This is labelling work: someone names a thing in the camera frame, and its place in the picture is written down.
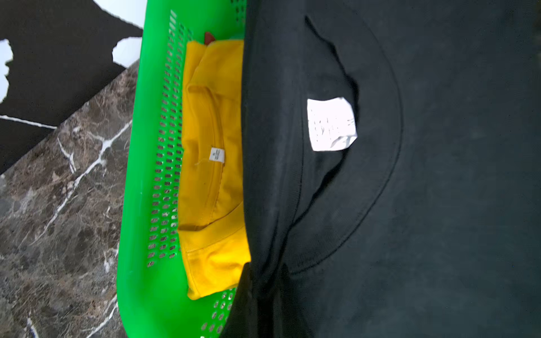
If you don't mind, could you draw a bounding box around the yellow t-shirt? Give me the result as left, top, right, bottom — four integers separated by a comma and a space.
178, 39, 251, 300

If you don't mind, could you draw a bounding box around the black t-shirt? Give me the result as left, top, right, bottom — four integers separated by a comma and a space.
221, 1, 540, 337

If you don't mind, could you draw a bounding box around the red t-shirt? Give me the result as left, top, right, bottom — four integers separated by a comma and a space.
204, 32, 216, 46

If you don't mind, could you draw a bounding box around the green plastic basket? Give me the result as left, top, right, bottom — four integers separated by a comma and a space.
117, 1, 247, 337

